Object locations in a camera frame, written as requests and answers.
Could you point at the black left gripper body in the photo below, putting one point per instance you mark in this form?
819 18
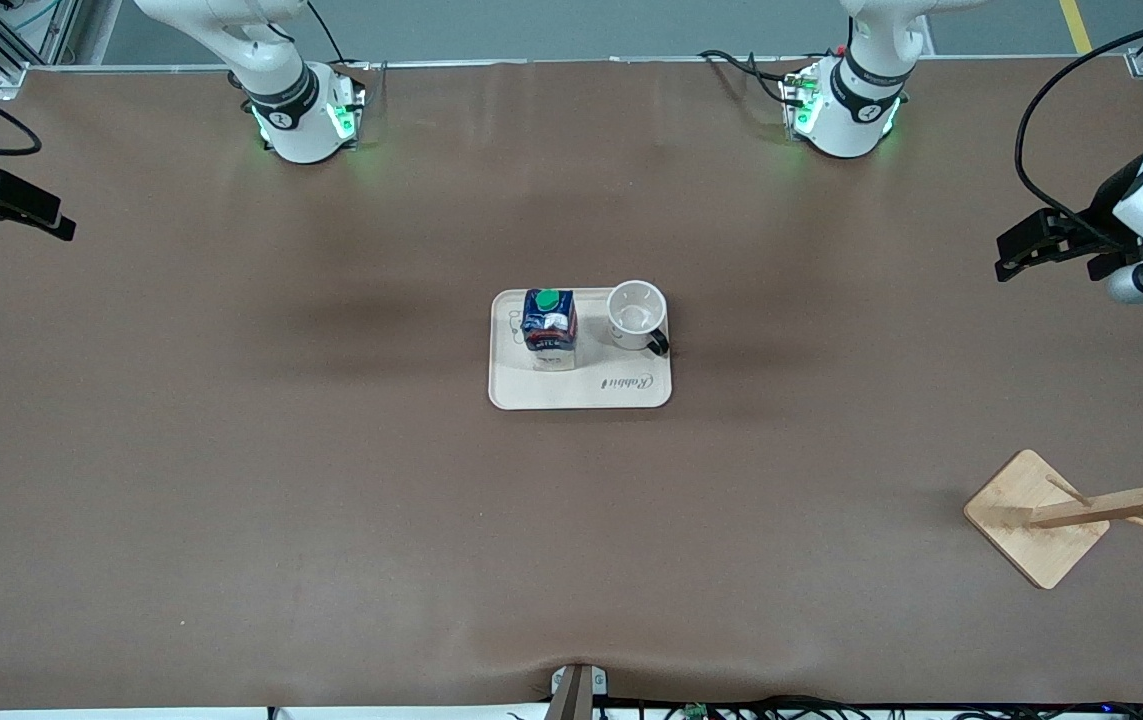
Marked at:
1103 214

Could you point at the blue milk carton green cap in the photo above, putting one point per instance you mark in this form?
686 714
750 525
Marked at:
549 325

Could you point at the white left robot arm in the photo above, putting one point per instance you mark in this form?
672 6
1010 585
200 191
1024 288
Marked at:
856 110

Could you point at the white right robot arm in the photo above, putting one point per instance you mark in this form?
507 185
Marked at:
291 110

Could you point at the wooden cup rack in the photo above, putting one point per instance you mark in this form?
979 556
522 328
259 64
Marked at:
1036 520

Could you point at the beige plastic tray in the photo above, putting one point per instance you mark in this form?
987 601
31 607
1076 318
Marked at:
581 385

